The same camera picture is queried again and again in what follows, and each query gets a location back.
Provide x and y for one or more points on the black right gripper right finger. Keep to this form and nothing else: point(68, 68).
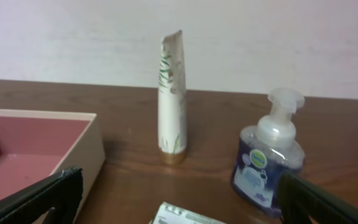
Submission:
point(301, 201)

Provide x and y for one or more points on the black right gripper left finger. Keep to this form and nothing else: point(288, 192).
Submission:
point(57, 196)

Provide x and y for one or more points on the white box pink interior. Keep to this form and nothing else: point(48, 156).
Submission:
point(37, 144)

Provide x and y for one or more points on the white lotion tube gold cap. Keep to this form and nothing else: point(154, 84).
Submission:
point(172, 120)

